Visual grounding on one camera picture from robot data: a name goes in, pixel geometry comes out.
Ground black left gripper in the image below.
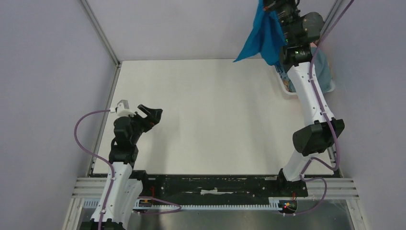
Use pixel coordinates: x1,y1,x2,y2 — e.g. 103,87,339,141
128,104,162,144

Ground bright blue t shirt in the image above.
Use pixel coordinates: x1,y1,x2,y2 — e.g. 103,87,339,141
234,0,286,66

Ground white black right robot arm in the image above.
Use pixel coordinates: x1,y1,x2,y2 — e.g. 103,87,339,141
276,0,345,196

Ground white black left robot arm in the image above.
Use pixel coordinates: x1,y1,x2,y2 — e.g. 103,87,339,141
74,100,163,230

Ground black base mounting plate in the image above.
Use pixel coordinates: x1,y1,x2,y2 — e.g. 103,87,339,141
89,171,309,207

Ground white plastic laundry basket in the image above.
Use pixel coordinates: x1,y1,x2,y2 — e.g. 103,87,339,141
275,66,335,92

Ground grey-blue t shirt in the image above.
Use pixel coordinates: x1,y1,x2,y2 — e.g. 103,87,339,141
311,47,332,93

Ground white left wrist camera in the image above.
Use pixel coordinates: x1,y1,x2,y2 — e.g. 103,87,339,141
115,100,136,117

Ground aluminium front frame rail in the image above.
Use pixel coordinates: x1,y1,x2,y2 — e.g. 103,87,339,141
72,178,360,200

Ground aluminium corner frame post left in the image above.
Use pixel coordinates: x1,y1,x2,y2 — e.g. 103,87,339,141
79,0,121,68

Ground aluminium corner frame post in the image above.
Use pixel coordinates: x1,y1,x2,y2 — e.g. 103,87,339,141
321,0,345,37
79,0,121,68

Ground white slotted cable duct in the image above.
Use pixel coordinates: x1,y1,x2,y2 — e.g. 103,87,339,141
83,197,281,211

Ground aluminium corner frame post right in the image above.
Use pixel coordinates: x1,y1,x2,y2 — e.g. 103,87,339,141
321,0,345,37

